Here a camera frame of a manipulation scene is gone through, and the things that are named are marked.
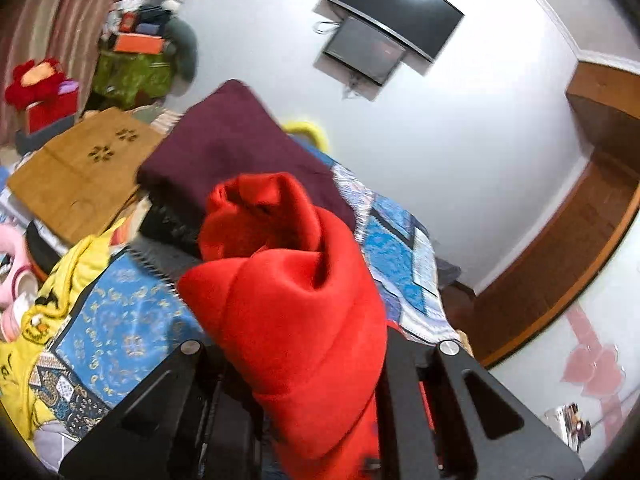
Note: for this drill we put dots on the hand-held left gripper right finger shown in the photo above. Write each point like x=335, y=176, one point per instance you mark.
x=400, y=410

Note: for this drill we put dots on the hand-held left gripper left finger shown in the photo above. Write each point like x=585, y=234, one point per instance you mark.
x=220, y=390

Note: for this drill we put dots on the red garment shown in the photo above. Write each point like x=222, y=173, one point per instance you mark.
x=300, y=310

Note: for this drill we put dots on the blue patchwork quilt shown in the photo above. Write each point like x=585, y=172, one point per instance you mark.
x=120, y=320

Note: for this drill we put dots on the black cloth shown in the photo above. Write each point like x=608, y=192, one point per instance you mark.
x=170, y=230

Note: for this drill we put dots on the yellow garment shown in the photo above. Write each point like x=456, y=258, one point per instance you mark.
x=75, y=265

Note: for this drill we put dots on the pink plush toy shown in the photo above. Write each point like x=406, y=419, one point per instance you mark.
x=12, y=260

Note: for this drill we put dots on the maroon folded cloth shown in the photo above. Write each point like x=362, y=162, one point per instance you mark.
x=235, y=145

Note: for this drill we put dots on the wooden lap board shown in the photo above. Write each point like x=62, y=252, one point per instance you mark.
x=75, y=175

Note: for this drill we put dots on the yellow hoop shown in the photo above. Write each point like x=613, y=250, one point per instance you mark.
x=315, y=130

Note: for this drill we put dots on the brown wooden door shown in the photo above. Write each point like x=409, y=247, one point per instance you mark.
x=595, y=200

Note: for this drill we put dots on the red box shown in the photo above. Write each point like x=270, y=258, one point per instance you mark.
x=52, y=115

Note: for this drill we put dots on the green table cloth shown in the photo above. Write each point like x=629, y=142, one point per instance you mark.
x=130, y=75

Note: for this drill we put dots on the grey-green cushion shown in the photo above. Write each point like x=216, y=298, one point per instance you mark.
x=184, y=45

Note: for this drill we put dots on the red plush flower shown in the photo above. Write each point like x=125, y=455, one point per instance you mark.
x=40, y=85

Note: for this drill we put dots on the orange box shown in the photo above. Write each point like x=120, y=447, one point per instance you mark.
x=137, y=44

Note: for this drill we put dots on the striped curtain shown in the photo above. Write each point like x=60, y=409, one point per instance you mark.
x=60, y=25

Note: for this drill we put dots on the pink wall decal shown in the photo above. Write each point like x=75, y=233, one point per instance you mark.
x=595, y=365

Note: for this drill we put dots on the small wall monitor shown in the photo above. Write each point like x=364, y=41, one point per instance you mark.
x=362, y=50

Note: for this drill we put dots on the black wall television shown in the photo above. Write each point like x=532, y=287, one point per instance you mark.
x=400, y=0

